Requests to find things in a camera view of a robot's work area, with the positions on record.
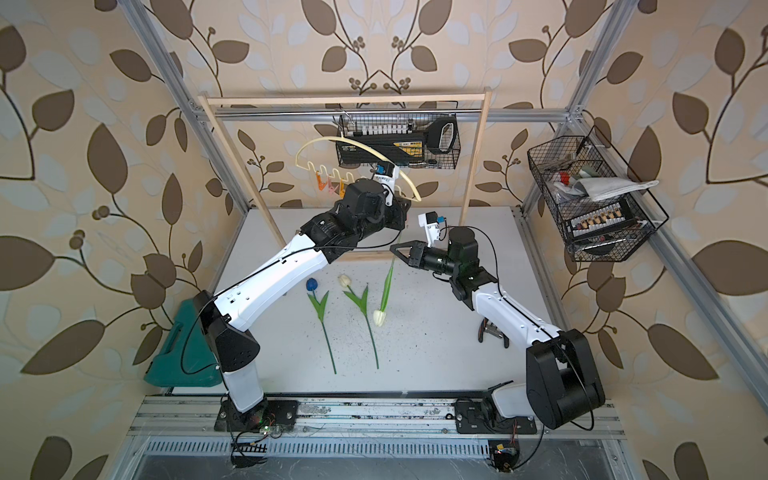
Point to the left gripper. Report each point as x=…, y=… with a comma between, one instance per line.
x=402, y=207

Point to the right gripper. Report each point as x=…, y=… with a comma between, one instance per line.
x=418, y=257

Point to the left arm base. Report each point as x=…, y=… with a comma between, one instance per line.
x=268, y=415

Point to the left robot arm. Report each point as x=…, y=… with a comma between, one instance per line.
x=227, y=316

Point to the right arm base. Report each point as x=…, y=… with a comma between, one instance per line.
x=480, y=417

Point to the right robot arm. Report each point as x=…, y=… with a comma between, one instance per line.
x=561, y=381

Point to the orange clip far left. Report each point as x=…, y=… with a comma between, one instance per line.
x=321, y=184

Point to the blue tulip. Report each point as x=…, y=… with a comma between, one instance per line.
x=319, y=304

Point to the orange black pliers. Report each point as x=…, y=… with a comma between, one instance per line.
x=487, y=328

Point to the white paper in basket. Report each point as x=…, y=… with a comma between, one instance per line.
x=604, y=188

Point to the bit set box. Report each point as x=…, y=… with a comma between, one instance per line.
x=604, y=219

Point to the green tool case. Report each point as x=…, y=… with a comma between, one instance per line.
x=185, y=360

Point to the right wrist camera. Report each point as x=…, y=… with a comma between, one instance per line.
x=432, y=223

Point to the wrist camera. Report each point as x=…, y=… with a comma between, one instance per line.
x=432, y=223
x=386, y=174

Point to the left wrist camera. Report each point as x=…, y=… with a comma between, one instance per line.
x=386, y=174

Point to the right wire basket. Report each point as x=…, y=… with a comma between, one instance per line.
x=556, y=165

